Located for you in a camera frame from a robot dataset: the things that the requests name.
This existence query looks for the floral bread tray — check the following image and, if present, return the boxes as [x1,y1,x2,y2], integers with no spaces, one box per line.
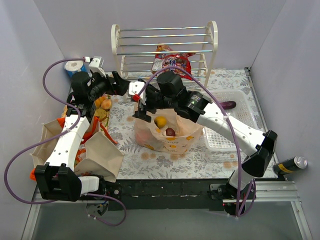
[65,94,113,128]

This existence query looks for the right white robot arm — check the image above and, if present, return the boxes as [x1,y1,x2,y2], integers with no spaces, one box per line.
[128,71,278,191]

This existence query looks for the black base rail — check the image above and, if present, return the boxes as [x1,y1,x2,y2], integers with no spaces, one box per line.
[102,178,246,215]

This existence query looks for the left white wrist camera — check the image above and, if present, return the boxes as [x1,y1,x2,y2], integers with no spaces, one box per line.
[83,56,106,78]

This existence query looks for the peach plastic grocery bag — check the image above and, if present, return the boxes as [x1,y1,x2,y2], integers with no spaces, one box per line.
[134,109,203,155]

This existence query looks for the purple eggplant toy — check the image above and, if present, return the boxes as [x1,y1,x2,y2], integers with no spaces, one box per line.
[220,101,237,110]

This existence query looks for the purple cable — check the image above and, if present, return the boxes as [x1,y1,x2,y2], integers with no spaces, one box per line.
[138,66,257,218]
[3,57,128,227]

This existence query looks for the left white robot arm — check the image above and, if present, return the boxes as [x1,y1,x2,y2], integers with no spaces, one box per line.
[33,71,130,202]

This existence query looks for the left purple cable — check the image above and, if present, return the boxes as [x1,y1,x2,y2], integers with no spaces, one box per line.
[3,57,128,227]

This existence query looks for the yellow lemon toy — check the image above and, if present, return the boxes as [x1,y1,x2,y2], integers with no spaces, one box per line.
[154,116,167,129]

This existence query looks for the dark plum toy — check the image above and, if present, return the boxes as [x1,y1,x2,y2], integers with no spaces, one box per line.
[165,127,176,137]

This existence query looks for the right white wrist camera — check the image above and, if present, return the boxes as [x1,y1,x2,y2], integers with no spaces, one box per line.
[128,81,147,105]

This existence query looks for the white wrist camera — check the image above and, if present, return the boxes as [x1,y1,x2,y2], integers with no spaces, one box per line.
[83,56,106,78]
[128,81,147,105]

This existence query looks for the toilet paper roll blue wrap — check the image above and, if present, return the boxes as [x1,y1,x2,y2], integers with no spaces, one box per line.
[64,60,87,78]

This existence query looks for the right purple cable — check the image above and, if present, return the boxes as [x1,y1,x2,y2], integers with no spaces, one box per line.
[138,66,257,218]

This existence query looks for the bread loaf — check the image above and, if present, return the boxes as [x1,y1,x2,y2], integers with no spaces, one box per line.
[94,96,112,110]

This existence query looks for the canvas tote bag orange handles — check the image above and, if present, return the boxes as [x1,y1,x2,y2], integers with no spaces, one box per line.
[32,116,124,183]

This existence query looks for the white metal shelf rack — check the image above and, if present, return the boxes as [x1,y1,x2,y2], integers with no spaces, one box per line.
[111,20,218,86]

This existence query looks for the white plastic basket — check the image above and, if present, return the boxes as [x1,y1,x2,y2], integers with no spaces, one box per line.
[203,89,259,152]

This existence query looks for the red candy bag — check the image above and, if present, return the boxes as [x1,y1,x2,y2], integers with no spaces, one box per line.
[151,45,195,74]

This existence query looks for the metal can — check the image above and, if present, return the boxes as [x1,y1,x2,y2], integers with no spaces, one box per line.
[273,156,308,176]

